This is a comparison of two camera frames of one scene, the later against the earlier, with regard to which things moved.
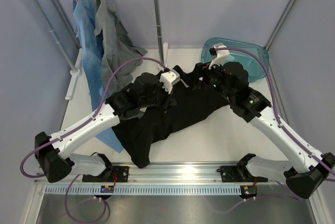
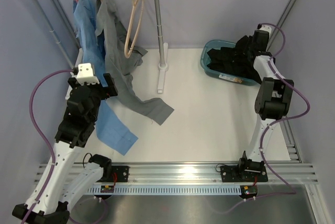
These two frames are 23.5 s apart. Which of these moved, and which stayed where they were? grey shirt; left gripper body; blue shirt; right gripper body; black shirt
Moved: left gripper body; right gripper body; black shirt
Stayed: blue shirt; grey shirt
